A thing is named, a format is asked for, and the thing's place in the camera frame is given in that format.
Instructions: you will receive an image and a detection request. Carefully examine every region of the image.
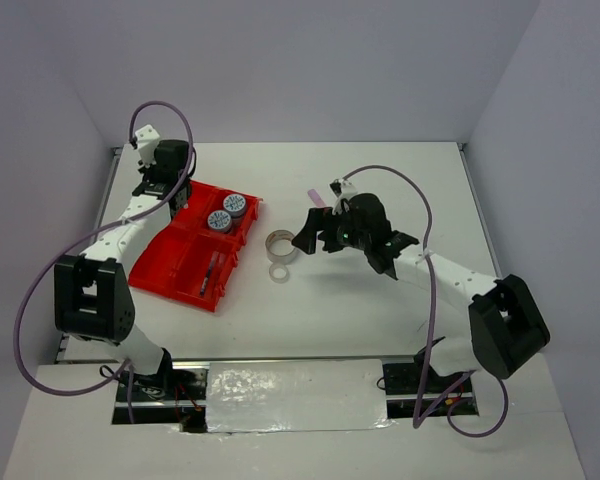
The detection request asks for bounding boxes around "red compartment organizer tray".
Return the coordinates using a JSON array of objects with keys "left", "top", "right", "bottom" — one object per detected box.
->
[{"left": 129, "top": 181, "right": 261, "bottom": 312}]

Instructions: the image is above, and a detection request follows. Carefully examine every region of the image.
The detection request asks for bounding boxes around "small clear tape roll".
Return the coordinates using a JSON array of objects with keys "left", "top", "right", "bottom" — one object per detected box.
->
[{"left": 268, "top": 263, "right": 290, "bottom": 284}]

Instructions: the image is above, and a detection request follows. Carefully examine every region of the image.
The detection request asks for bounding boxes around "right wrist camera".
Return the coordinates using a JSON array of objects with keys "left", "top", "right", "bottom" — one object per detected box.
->
[{"left": 329, "top": 178, "right": 358, "bottom": 215}]

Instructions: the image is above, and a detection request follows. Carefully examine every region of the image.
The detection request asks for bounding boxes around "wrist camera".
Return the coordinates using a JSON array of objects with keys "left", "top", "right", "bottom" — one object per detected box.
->
[
  {"left": 130, "top": 124, "right": 160, "bottom": 167},
  {"left": 329, "top": 178, "right": 358, "bottom": 215}
]

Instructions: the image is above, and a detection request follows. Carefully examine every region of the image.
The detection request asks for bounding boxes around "red pen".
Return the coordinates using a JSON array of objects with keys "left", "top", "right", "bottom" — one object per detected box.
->
[{"left": 199, "top": 251, "right": 219, "bottom": 297}]

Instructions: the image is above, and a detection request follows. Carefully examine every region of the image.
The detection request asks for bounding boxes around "blue white bottle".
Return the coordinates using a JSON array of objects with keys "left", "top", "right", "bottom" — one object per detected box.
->
[
  {"left": 222, "top": 193, "right": 248, "bottom": 219},
  {"left": 207, "top": 209, "right": 234, "bottom": 234}
]

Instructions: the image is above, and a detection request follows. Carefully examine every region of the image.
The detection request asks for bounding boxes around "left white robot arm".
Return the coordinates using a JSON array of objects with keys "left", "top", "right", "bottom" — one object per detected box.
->
[{"left": 53, "top": 140, "right": 196, "bottom": 399}]

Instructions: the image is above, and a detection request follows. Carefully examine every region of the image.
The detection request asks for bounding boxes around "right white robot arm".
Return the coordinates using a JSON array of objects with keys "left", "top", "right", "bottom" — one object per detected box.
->
[{"left": 292, "top": 193, "right": 550, "bottom": 391}]

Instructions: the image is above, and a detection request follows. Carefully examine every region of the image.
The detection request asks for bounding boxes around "pink highlighter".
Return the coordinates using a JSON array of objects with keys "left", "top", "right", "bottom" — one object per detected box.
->
[{"left": 307, "top": 189, "right": 327, "bottom": 208}]

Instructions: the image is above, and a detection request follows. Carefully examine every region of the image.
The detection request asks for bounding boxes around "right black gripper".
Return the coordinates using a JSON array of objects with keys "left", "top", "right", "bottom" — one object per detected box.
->
[{"left": 292, "top": 204, "right": 371, "bottom": 254}]

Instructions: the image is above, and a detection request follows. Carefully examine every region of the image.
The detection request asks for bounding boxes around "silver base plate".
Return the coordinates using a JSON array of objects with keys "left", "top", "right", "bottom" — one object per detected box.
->
[{"left": 111, "top": 357, "right": 481, "bottom": 435}]

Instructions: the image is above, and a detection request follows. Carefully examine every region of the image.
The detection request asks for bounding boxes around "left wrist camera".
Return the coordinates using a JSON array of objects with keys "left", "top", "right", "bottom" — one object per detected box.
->
[{"left": 130, "top": 124, "right": 160, "bottom": 167}]

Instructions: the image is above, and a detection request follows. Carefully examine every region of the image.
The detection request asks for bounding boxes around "large clear tape roll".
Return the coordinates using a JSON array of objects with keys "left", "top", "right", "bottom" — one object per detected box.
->
[{"left": 265, "top": 229, "right": 298, "bottom": 265}]

